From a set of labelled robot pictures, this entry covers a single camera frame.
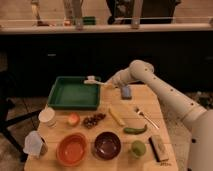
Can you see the bunch of red grapes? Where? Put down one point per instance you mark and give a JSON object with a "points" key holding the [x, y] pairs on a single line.
{"points": [[92, 121]]}

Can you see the clear plastic measuring cup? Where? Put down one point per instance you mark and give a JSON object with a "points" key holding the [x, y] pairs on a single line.
{"points": [[35, 145]]}

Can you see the silver fork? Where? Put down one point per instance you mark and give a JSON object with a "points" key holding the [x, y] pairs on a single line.
{"points": [[139, 112]]}

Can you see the green cup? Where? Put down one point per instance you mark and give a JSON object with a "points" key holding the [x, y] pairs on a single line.
{"points": [[138, 149]]}

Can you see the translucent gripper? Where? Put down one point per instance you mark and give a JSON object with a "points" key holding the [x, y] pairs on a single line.
{"points": [[110, 84]]}

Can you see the dark purple bowl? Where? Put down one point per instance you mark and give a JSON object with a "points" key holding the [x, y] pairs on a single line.
{"points": [[107, 145]]}

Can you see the blue sponge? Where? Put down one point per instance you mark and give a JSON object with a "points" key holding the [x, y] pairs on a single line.
{"points": [[126, 93]]}

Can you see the white cup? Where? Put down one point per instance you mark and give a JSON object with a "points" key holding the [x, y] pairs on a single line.
{"points": [[47, 117]]}

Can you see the green plastic tray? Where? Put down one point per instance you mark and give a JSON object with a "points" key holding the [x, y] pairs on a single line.
{"points": [[71, 93]]}

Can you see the black scrub brush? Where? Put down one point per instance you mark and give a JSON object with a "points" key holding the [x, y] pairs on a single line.
{"points": [[158, 148]]}

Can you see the green chili pepper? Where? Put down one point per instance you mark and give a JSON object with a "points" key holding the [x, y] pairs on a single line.
{"points": [[135, 131]]}

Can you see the peach fruit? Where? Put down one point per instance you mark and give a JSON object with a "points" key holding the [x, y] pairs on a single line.
{"points": [[73, 119]]}

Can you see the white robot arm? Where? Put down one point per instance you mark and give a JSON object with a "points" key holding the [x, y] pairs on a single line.
{"points": [[197, 119]]}

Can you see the orange bowl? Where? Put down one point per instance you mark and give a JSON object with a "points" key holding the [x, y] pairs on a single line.
{"points": [[71, 150]]}

